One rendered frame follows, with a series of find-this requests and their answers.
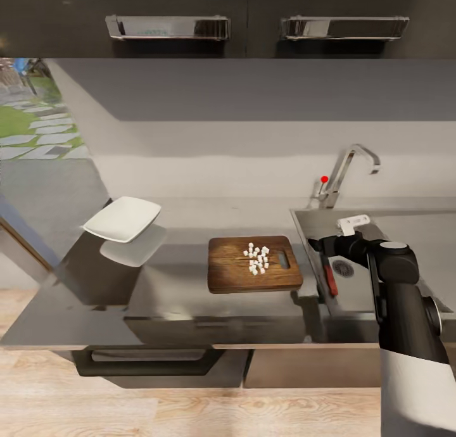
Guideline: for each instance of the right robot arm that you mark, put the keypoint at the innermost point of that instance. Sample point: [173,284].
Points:
[418,389]

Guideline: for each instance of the cutting board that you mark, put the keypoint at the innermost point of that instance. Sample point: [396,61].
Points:
[229,266]

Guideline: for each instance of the cabinet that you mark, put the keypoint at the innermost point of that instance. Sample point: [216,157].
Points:
[228,29]

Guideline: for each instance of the parer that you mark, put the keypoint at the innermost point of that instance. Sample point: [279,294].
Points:
[329,276]

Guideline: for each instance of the bowl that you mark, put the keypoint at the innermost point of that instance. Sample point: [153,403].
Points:
[123,220]

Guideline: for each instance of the fixed window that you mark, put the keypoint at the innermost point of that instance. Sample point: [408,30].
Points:
[49,184]

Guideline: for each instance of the dishwasher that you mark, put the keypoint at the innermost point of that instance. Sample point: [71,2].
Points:
[207,368]

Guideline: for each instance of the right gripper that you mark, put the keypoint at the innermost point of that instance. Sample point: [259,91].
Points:
[336,246]

